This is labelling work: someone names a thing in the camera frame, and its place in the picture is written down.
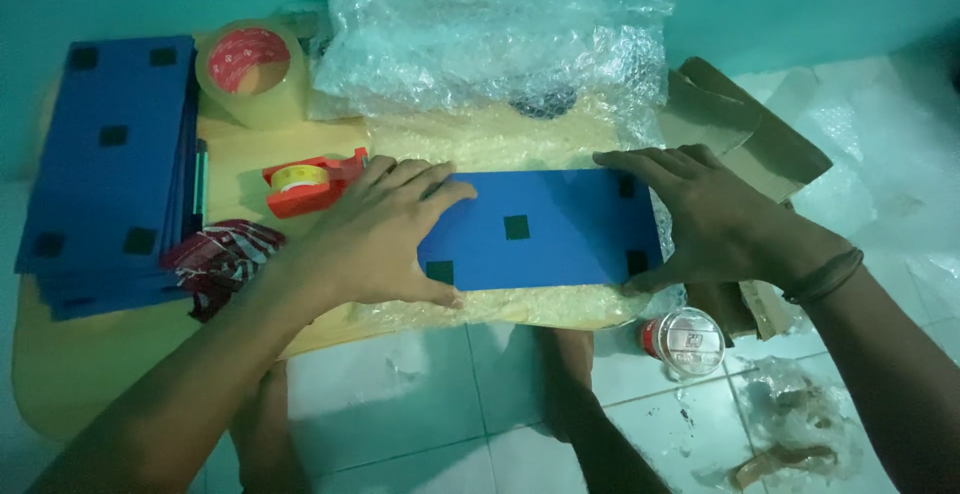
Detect person's right hand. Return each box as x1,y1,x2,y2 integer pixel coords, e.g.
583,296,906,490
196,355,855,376
592,143,853,297

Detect person's left hand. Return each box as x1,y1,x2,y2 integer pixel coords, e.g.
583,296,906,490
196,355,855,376
306,155,478,311

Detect blue board with black squares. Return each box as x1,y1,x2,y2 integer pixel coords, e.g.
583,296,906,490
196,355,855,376
417,168,664,293

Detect brown cardboard pieces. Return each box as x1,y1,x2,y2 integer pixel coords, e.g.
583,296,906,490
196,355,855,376
657,56,835,342

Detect red tape dispenser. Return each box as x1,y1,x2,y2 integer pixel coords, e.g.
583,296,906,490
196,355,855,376
261,147,370,220

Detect brown wrist band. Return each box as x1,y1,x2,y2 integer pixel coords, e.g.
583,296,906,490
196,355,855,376
781,247,865,306

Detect clear plastic cup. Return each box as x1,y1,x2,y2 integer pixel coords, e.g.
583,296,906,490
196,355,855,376
639,306,727,378

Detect red white plastic bag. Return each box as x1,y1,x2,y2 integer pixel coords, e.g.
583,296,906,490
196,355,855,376
159,219,288,324

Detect clear plastic sheet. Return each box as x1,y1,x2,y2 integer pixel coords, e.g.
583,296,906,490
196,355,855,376
772,66,960,330

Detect bubble wrap sheet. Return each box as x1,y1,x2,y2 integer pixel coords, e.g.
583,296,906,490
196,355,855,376
306,0,688,330

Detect large clear packing tape roll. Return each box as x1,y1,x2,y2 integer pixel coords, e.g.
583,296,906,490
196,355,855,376
195,18,310,131

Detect crumpled clear plastic scraps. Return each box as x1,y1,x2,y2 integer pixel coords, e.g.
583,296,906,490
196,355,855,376
693,356,871,494

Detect stack of blue boards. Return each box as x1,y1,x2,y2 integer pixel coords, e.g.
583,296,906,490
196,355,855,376
15,35,210,323

